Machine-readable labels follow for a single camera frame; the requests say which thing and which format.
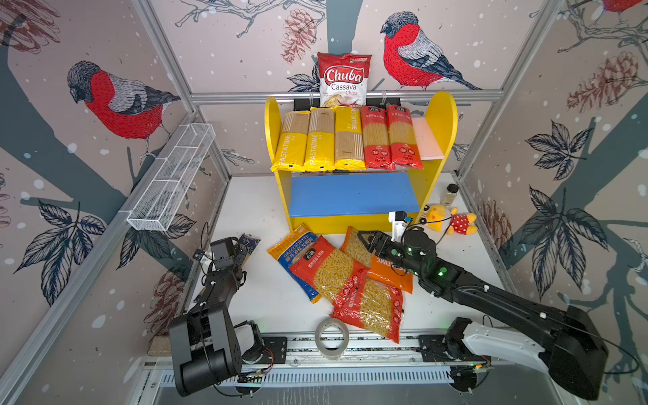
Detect red macaroni bag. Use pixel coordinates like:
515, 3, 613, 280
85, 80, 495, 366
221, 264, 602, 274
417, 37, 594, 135
331, 275, 403, 344
290, 236, 368, 306

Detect red spaghetti bag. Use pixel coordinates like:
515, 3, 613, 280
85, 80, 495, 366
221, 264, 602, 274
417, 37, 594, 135
386, 105, 423, 170
360, 106, 396, 170

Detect yellow Pastatime spaghetti bag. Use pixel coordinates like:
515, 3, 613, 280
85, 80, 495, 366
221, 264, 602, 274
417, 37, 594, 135
303, 108, 335, 172
271, 111, 311, 172

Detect dark blue spaghetti bag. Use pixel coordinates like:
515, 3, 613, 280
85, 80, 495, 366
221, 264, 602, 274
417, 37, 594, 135
237, 234, 261, 266

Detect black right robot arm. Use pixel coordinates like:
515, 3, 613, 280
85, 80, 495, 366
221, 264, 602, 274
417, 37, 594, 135
358, 226, 609, 401

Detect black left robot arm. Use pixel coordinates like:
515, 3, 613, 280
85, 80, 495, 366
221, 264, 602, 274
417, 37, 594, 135
169, 234, 266, 397

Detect orange Pastatime pasta bag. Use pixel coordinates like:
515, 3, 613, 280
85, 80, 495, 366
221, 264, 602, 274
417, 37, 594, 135
341, 226, 413, 294

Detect yellow shelf pink blue boards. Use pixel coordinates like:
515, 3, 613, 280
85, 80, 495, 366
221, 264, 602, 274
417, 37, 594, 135
274, 91, 458, 235

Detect blue orange pasta bag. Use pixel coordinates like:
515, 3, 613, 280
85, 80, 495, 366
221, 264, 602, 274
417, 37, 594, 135
268, 224, 320, 303

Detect yellow plush toy red dress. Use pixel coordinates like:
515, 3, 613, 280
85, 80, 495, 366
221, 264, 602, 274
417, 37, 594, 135
424, 205, 478, 236

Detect small spice jar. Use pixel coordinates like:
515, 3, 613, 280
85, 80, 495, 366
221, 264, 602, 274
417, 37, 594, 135
441, 183, 459, 207

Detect glass jar left floor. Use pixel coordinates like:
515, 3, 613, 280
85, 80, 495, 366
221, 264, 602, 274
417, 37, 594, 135
147, 335, 171, 357

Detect clear tape roll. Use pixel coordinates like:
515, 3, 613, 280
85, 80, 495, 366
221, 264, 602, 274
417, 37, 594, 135
314, 317, 350, 360

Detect red Chuba cassava chips bag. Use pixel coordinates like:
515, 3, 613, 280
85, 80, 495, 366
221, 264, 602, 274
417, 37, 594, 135
317, 52, 371, 108

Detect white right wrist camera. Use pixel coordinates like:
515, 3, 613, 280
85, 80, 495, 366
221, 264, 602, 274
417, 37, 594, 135
388, 211, 412, 242

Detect white wire mesh basket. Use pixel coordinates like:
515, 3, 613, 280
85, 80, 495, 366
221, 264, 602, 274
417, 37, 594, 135
127, 123, 215, 231

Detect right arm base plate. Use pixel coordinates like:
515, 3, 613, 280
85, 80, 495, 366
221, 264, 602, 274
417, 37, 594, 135
417, 335, 490, 362

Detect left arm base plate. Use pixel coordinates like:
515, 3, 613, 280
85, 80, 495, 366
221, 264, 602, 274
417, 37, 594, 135
241, 336, 288, 366

